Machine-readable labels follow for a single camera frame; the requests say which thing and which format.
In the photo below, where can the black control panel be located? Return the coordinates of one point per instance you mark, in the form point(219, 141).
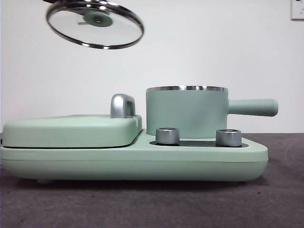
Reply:
point(199, 143)

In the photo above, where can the white wall socket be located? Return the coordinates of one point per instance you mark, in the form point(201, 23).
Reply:
point(298, 9)

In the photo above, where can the silver control knob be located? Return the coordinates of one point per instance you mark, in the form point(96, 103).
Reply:
point(228, 138)
point(167, 136)

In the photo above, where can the mint green hinged grill cover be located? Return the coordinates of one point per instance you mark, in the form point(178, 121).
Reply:
point(71, 131)

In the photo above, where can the glass lid with green knob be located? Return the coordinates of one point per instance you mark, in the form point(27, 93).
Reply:
point(95, 26)

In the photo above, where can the mint green cooker base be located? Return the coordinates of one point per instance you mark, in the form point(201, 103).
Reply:
point(190, 164)

